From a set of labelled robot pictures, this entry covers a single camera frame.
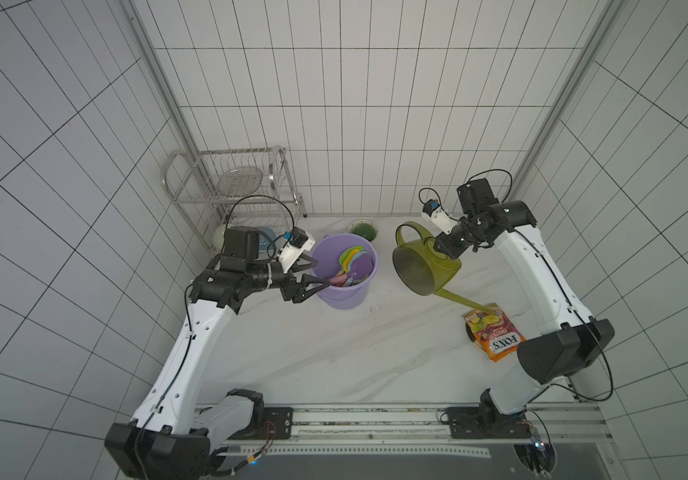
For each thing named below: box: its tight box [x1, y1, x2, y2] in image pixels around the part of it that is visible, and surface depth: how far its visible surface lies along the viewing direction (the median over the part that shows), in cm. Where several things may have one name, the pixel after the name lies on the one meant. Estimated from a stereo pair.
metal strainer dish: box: [217, 167, 263, 198], surface depth 96 cm
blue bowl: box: [259, 227, 277, 250], surface depth 57 cm
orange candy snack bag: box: [464, 302, 526, 362], surface depth 89 cm
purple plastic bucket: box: [310, 233, 378, 310], surface depth 92 cm
